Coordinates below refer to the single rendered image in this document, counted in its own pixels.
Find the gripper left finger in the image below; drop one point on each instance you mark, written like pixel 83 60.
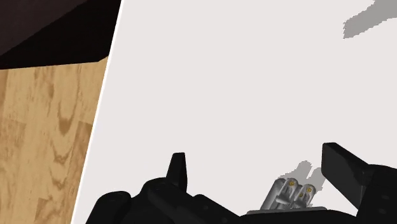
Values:
pixel 173 198

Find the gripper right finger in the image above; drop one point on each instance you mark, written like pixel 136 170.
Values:
pixel 347 173

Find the silver twin-cylinder metal object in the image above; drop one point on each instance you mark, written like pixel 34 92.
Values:
pixel 288 193

